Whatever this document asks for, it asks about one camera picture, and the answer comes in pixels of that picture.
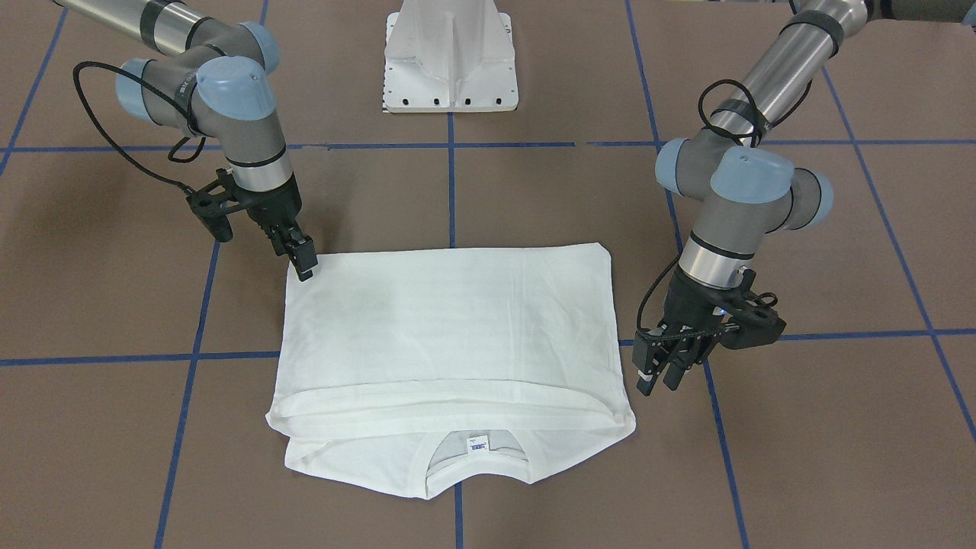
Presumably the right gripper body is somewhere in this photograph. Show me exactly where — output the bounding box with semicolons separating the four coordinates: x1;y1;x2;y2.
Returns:
246;177;302;233

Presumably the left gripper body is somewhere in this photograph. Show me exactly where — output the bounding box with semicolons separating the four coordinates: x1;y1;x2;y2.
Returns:
657;270;733;352

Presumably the white printed t-shirt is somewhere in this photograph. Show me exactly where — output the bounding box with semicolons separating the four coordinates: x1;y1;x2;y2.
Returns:
266;243;637;499

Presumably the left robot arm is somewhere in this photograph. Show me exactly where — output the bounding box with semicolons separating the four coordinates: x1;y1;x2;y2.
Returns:
632;1;869;396

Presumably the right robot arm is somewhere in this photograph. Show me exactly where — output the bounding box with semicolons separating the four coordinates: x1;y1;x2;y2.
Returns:
60;1;318;281

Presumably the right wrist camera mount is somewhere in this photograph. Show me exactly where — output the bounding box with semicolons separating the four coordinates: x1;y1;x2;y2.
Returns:
186;169;251;243

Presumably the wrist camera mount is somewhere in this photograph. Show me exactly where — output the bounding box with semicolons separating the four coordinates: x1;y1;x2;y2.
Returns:
186;169;251;243
719;268;785;350

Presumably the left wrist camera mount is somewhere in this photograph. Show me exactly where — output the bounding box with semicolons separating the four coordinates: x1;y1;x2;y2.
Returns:
719;268;785;350

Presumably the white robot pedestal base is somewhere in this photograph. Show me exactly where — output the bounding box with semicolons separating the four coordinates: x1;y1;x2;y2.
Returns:
381;1;519;114

